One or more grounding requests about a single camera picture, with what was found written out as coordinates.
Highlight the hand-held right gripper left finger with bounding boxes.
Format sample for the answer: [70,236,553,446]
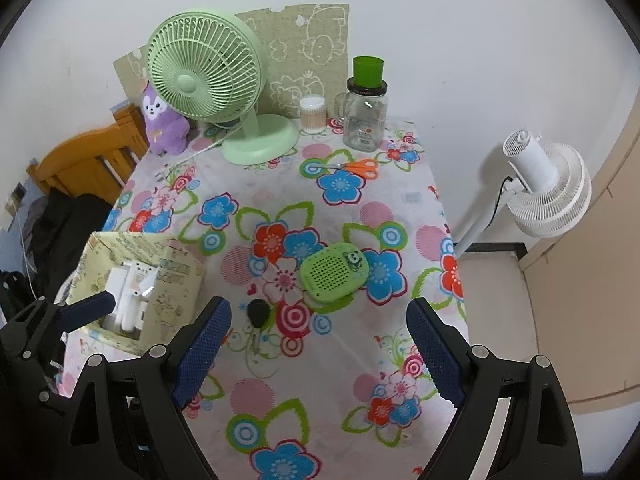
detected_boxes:
[67,296,233,480]

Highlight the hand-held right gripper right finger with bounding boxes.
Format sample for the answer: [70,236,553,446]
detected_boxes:
[406,297,586,480]

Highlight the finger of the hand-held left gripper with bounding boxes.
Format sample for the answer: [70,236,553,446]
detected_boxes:
[0,291,117,361]
[0,350,76,413]

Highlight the white charger plug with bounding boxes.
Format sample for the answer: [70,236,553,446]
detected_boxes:
[125,261,157,311]

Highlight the cartoon print storage box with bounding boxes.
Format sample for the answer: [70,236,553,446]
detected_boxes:
[66,231,207,356]

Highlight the green white perforated device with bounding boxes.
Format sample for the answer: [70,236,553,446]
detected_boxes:
[299,241,372,305]

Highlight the white power bank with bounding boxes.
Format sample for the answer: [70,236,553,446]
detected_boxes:
[106,267,128,313]

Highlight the black round key fob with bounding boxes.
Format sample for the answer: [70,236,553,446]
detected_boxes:
[247,298,272,330]

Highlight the black clothing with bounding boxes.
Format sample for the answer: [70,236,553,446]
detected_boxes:
[22,192,118,291]

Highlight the floral tablecloth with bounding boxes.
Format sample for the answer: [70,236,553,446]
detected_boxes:
[57,115,471,480]

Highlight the wooden chair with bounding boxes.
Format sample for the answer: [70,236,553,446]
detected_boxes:
[26,105,151,206]

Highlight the purple plush toy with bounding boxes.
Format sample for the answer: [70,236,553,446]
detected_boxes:
[140,82,191,157]

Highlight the white standing fan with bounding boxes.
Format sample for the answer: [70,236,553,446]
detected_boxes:
[452,129,593,258]

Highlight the glass jar mug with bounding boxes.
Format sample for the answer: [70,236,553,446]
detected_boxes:
[334,80,390,152]

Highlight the cotton swab jar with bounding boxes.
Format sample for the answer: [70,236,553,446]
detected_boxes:
[299,96,328,135]

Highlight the green desk fan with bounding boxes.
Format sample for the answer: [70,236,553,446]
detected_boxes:
[146,8,301,166]

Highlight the green plastic cup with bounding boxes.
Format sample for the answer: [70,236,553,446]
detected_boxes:
[352,56,387,90]

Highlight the black fan cable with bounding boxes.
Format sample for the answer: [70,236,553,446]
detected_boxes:
[487,175,516,226]

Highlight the white fan cable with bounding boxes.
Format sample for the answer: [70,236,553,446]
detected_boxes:
[155,135,236,181]

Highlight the orange handled scissors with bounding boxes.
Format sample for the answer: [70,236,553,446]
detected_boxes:
[306,158,379,180]

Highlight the beige cartoon wall poster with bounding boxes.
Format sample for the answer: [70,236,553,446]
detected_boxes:
[112,2,351,121]

